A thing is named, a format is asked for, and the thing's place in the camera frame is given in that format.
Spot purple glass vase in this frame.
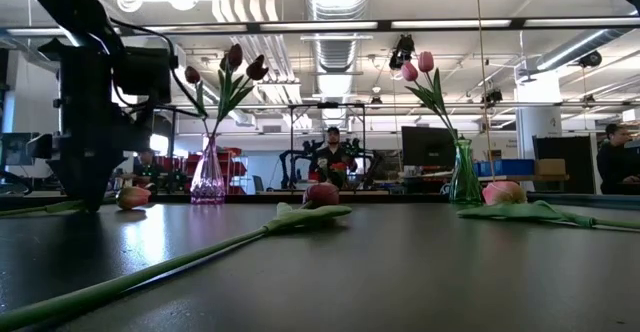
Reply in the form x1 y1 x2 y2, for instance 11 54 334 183
189 132 227 206

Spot large black monitor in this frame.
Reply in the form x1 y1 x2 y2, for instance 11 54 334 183
401 125 457 169

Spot thin tan hanging cord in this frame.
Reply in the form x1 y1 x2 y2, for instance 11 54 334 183
472 0 497 183

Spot black aluminium table frame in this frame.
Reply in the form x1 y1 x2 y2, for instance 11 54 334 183
0 190 640 209

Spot black overhead frame bar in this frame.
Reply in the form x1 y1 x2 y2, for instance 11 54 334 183
0 17 640 37

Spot brown cardboard box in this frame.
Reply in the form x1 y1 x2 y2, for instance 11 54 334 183
534 158 567 177

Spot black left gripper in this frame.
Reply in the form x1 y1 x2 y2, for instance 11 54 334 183
27 46 151 212

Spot green glass vase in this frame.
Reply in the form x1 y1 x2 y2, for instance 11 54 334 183
448 138 485 206

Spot white pillar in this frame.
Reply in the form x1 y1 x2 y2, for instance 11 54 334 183
514 74 564 193

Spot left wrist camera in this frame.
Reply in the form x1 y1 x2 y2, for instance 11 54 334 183
114 46 174 106

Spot red storage shelf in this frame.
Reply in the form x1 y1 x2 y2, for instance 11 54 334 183
154 146 249 196

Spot black standing panel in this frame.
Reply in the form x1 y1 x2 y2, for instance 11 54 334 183
532 135 597 194

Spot person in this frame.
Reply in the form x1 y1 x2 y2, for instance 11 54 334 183
312 126 359 189
596 123 640 196
131 149 162 193

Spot blue storage bins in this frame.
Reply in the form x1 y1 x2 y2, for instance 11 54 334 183
472 158 535 178

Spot silver ventilation duct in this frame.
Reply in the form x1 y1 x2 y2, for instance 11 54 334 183
301 0 374 73

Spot small dark monitor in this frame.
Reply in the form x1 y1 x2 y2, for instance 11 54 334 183
0 131 41 167

